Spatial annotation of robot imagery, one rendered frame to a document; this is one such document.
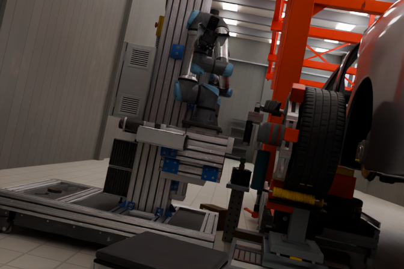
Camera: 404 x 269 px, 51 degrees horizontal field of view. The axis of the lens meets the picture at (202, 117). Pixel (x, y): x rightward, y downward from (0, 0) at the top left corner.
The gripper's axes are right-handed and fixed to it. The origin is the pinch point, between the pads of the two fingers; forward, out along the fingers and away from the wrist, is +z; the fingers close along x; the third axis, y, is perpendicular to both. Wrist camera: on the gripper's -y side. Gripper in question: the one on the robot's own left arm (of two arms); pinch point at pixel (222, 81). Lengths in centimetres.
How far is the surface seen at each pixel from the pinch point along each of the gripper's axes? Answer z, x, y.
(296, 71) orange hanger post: -23, 59, -21
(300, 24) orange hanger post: -24, 51, -56
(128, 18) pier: 326, -312, -95
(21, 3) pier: -17, -212, -15
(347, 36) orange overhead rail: 537, 45, -217
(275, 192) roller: -85, 80, 63
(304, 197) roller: -82, 97, 60
